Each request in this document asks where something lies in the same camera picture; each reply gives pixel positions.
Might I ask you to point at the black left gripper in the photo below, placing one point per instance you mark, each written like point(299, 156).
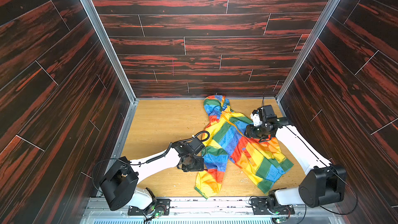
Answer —
point(199, 166)

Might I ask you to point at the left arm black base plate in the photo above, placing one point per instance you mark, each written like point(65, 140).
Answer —
point(157, 208)

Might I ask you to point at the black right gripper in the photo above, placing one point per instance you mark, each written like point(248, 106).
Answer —
point(254, 131)

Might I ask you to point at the aluminium corner post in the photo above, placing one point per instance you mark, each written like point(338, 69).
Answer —
point(315, 33)
point(94, 18)

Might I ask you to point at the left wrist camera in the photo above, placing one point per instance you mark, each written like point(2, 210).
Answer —
point(196, 142)

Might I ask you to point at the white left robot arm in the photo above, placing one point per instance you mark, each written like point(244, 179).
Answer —
point(119, 185)

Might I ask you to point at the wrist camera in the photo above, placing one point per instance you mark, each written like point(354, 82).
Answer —
point(196, 142)
point(263, 113)

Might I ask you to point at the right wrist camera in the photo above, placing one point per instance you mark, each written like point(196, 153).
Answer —
point(263, 113)

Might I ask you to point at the aluminium left floor rail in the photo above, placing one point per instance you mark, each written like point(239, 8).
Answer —
point(115, 139)

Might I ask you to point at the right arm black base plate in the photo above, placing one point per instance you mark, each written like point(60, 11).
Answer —
point(269, 206)

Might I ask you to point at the aluminium corner post right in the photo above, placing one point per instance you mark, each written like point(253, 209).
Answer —
point(315, 33)

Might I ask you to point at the aluminium front frame rail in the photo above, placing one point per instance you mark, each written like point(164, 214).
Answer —
point(217, 210)

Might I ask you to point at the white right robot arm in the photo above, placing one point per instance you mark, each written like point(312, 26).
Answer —
point(324, 183)

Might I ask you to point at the rainbow striped hooded jacket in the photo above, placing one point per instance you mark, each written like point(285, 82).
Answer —
point(263, 163)

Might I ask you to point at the aluminium corner post left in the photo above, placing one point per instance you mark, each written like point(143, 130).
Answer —
point(94, 18)

